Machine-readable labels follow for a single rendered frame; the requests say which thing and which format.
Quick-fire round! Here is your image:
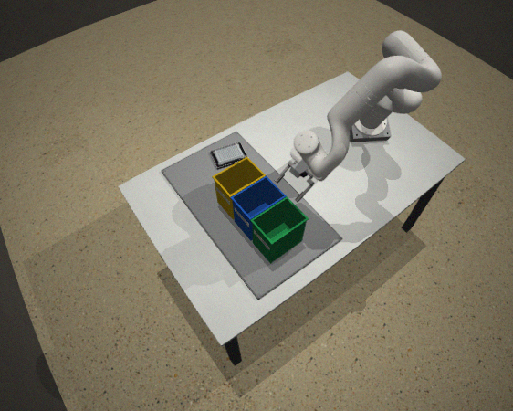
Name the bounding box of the yellow recycle bin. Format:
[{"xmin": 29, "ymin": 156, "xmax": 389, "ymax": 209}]
[{"xmin": 212, "ymin": 157, "xmax": 266, "ymax": 219}]

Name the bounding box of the blue bin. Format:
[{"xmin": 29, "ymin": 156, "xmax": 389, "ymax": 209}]
[{"xmin": 230, "ymin": 176, "xmax": 287, "ymax": 240}]

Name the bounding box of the green bin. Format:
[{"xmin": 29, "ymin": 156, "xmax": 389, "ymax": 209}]
[{"xmin": 250, "ymin": 197, "xmax": 309, "ymax": 263}]

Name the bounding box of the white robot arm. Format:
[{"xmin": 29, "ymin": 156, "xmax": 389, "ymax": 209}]
[{"xmin": 289, "ymin": 30, "xmax": 442, "ymax": 178}]

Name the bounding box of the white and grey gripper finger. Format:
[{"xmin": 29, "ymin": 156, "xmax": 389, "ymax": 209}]
[
  {"xmin": 295, "ymin": 171, "xmax": 315, "ymax": 202},
  {"xmin": 274, "ymin": 161, "xmax": 297, "ymax": 183}
]

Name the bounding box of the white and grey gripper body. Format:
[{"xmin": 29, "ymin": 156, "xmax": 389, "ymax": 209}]
[{"xmin": 290, "ymin": 147, "xmax": 329, "ymax": 182}]

